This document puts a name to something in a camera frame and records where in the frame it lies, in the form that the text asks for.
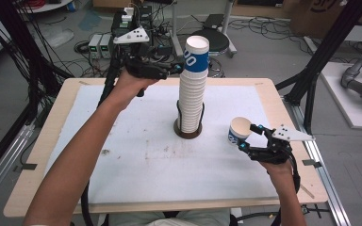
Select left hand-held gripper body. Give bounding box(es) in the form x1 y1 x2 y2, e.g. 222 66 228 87
112 25 172 80

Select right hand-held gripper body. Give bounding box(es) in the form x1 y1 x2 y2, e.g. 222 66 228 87
249 123 316 165

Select blue and white paper cup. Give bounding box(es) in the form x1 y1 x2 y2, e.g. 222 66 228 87
227 116 253 146
183 35 211 73

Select stack of nested paper cups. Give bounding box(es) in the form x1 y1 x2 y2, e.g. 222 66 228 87
177 69 209 134

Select black wire holder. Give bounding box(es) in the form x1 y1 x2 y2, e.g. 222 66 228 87
173 99 206 140

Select person's right hand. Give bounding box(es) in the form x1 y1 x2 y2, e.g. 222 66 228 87
258 159 295 179

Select person's left hand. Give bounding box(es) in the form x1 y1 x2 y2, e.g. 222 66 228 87
114 69 160 106

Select white metal stand leg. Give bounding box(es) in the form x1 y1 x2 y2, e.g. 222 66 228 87
221 0 238 59
169 0 184 58

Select grey power supply unit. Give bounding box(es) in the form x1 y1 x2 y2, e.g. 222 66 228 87
99 33 115 60
88 34 104 59

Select black computer tower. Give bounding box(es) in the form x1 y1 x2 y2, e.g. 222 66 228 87
110 9 140 40

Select black round stool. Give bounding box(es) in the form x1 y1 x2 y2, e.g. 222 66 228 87
191 28 231 53

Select black flat case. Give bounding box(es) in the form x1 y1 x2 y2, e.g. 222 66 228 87
202 13 225 31

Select white floor board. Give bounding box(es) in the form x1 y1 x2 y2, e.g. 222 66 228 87
320 61 362 131

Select white foam mat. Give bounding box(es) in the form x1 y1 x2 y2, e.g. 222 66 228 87
43 84 287 207

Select person's light trousers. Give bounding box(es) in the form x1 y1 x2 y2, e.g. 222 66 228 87
108 208 231 226

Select white round table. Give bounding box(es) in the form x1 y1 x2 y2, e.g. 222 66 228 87
14 0 74 14

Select large cardboard box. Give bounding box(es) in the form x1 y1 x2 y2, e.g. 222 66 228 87
289 0 348 40

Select black tape piece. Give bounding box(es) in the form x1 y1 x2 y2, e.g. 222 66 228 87
12 162 39 173

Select black sleeved left gripper cable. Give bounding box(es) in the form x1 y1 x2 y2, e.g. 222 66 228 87
80 43 130 226

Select black metal bracket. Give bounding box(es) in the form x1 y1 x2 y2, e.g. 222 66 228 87
302 158 323 169

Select tangle of floor cables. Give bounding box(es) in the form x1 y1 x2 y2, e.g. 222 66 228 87
73 18 226 79

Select aluminium rail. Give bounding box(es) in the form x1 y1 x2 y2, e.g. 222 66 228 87
282 96 354 226
0 122 36 211

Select black cable under table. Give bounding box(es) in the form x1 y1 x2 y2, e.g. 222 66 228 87
235 202 332 221

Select black metal frame post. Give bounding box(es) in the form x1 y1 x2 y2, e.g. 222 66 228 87
0 0 74 126
275 0 362 137

